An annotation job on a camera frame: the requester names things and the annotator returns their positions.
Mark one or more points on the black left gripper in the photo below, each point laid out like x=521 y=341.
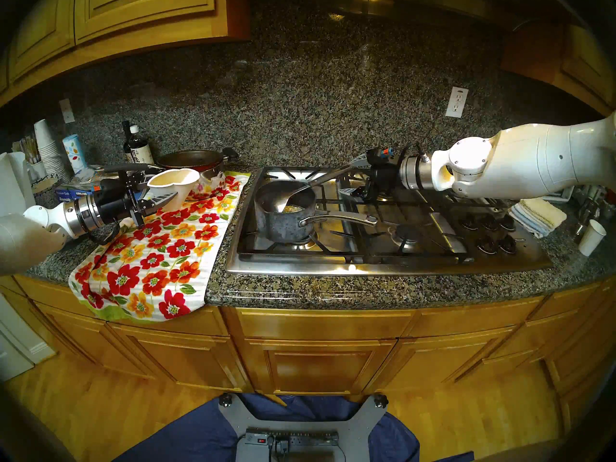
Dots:
x=122 y=201

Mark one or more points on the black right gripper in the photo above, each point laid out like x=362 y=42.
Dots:
x=386 y=177

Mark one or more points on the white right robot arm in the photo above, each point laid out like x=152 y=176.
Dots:
x=529 y=158

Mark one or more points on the shiny steel stock pot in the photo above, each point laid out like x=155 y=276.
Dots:
x=214 y=178

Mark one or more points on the metal serving spoon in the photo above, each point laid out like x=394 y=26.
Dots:
x=286 y=203

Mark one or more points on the dark bottle white cap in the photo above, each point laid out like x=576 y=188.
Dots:
x=140 y=150

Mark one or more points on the floral kitchen towel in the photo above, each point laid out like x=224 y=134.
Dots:
x=159 y=268

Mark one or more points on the dark bottle black cap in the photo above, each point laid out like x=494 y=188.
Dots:
x=126 y=138

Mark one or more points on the grey saucepan with food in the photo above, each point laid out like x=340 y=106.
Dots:
x=291 y=209

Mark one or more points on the blue foil sheet box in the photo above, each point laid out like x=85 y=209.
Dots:
x=72 y=194

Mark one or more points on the dark grey saucepan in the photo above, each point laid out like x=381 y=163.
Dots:
x=279 y=227

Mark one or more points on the leaf print paper cup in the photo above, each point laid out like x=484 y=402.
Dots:
x=73 y=153

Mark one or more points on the stainless steel gas cooktop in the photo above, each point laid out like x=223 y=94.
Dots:
x=433 y=260

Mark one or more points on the black cooktop knob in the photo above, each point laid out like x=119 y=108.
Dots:
x=469 y=222
x=486 y=245
x=506 y=244
x=488 y=223
x=506 y=222

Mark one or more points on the stack of white paper cups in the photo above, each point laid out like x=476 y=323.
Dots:
x=47 y=148

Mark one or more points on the cup of wooden sticks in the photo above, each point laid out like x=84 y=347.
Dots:
x=36 y=170

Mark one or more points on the blue striped folded cloth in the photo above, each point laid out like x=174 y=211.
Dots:
x=527 y=223

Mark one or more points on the wooden base cabinets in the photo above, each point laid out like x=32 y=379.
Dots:
x=317 y=360

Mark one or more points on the cream folded cloth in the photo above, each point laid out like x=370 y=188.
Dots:
x=544 y=210

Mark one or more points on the white plastic tray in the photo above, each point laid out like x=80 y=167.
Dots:
x=558 y=196

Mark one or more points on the chrome metal fixture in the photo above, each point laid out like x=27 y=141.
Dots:
x=584 y=211

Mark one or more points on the navy blue fabric cover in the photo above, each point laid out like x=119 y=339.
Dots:
x=192 y=437

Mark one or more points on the small white paper cup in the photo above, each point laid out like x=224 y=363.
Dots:
x=591 y=237

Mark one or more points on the grey power strip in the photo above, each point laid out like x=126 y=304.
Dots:
x=293 y=438

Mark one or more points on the white wall power outlet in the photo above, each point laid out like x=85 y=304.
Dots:
x=456 y=102

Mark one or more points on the white wall switch plate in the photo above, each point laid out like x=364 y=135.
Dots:
x=67 y=111

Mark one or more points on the wooden wall cabinet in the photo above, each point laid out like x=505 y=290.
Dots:
x=582 y=61
x=120 y=13

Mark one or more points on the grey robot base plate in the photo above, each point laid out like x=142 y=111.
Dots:
x=358 y=427

